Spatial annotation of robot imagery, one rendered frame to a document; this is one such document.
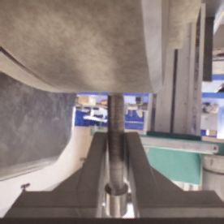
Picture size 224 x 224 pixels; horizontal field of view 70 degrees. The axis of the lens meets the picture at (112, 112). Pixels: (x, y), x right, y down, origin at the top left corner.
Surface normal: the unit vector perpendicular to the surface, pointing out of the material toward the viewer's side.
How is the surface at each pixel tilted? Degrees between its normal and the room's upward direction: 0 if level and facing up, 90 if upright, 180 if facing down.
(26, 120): 90
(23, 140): 90
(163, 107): 90
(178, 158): 90
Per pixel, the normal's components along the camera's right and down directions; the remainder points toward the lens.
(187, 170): -0.25, -0.11
